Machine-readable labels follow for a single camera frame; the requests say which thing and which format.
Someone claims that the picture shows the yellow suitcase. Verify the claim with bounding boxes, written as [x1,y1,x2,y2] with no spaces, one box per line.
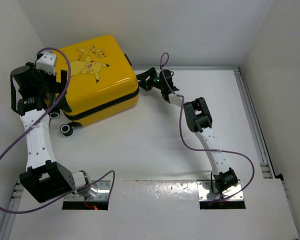
[56,35,139,136]

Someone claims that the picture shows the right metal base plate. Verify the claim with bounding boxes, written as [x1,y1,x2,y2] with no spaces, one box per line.
[197,180,244,202]

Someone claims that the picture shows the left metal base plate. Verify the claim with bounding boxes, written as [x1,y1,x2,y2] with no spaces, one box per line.
[63,180,111,202]

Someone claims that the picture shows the metal base plate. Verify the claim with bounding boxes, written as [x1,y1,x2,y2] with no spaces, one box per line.
[197,180,244,202]
[63,180,111,202]

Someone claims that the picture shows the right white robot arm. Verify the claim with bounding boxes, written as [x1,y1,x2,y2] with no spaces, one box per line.
[136,67,238,195]

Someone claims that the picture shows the white front panel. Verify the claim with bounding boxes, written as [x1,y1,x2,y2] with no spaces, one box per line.
[9,179,299,240]

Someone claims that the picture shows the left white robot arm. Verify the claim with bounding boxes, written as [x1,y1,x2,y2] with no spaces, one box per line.
[10,48,90,203]

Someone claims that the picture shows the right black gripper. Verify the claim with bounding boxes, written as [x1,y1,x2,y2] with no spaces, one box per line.
[133,68,164,92]

